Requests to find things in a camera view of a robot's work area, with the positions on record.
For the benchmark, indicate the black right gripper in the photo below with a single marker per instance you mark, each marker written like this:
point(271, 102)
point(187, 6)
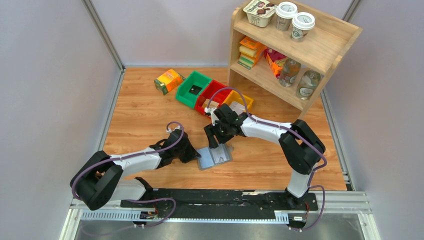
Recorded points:
point(209, 130)

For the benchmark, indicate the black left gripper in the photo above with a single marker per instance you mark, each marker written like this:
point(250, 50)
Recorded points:
point(192, 154)

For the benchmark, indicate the white vip card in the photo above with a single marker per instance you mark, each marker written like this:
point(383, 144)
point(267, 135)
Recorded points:
point(220, 155)
point(237, 107)

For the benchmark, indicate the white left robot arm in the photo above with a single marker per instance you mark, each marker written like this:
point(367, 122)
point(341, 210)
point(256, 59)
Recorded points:
point(100, 180)

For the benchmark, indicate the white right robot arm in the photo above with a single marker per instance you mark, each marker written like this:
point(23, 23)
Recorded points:
point(301, 146)

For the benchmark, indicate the gold credit card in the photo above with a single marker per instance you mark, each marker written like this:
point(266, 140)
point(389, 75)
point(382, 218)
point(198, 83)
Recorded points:
point(209, 104)

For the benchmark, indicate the white VIP card in bin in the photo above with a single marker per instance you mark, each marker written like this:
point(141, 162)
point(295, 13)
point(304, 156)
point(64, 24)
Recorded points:
point(237, 107)

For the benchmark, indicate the black credit card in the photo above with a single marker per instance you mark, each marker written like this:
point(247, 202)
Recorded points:
point(195, 90)

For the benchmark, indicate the yellow plastic bin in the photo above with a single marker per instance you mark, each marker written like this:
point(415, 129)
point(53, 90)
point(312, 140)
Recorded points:
point(234, 96)

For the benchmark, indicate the red plastic bin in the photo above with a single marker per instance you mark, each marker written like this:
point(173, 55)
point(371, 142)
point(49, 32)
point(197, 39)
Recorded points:
point(208, 92)

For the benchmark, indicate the green plastic bin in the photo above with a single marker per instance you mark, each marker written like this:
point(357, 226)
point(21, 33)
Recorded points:
point(196, 78)

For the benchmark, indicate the orange green sponge box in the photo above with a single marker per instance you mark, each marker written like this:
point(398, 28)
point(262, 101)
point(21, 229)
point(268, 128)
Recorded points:
point(168, 81)

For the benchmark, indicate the stacked sponge pack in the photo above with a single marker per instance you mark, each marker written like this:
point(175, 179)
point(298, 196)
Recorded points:
point(251, 52)

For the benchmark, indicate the red orange snack bag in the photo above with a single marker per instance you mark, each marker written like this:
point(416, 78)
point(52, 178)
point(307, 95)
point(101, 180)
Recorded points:
point(275, 60)

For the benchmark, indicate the left clear glass bottle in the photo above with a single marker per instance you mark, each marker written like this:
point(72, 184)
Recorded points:
point(289, 72)

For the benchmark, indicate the clear glass bottle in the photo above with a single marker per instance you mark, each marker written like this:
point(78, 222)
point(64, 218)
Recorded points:
point(308, 83)
point(289, 72)

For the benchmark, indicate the right clear glass bottle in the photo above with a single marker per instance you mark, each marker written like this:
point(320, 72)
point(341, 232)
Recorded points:
point(308, 83)

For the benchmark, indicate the left white lidded cup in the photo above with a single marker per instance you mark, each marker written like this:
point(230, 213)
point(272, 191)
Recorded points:
point(285, 12)

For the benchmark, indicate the white lidded cup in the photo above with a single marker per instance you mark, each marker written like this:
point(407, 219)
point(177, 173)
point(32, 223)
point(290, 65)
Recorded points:
point(285, 12)
point(302, 23)

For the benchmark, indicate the right white lidded cup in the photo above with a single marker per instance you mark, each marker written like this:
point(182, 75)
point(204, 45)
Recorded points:
point(302, 23)

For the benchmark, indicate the aluminium rail frame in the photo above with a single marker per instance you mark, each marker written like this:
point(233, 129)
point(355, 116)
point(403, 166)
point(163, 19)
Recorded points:
point(341, 215)

